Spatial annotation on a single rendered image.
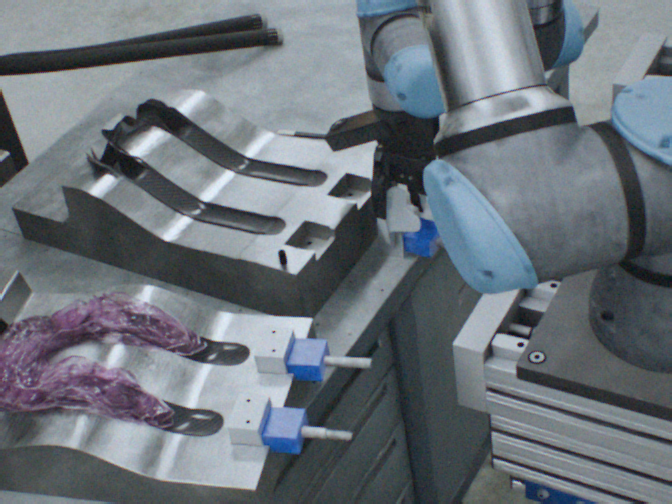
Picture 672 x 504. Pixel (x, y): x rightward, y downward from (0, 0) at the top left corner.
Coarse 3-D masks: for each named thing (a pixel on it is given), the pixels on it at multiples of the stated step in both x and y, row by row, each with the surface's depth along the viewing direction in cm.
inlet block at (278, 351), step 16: (272, 336) 131; (288, 336) 130; (256, 352) 129; (272, 352) 129; (288, 352) 130; (304, 352) 130; (320, 352) 129; (272, 368) 129; (288, 368) 129; (304, 368) 129; (320, 368) 128; (368, 368) 129
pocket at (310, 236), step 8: (304, 224) 146; (312, 224) 145; (320, 224) 144; (296, 232) 144; (304, 232) 146; (312, 232) 146; (320, 232) 145; (328, 232) 144; (288, 240) 143; (296, 240) 145; (304, 240) 146; (312, 240) 146; (320, 240) 146; (328, 240) 144; (304, 248) 145; (312, 248) 145; (320, 248) 144
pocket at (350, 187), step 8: (344, 176) 152; (352, 176) 152; (360, 176) 151; (336, 184) 150; (344, 184) 152; (352, 184) 153; (360, 184) 152; (368, 184) 151; (328, 192) 149; (336, 192) 151; (344, 192) 153; (352, 192) 153; (360, 192) 153; (368, 192) 150; (352, 200) 151; (360, 200) 151
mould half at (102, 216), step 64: (256, 128) 163; (64, 192) 153; (128, 192) 151; (192, 192) 153; (256, 192) 152; (320, 192) 149; (128, 256) 154; (192, 256) 146; (256, 256) 141; (320, 256) 142
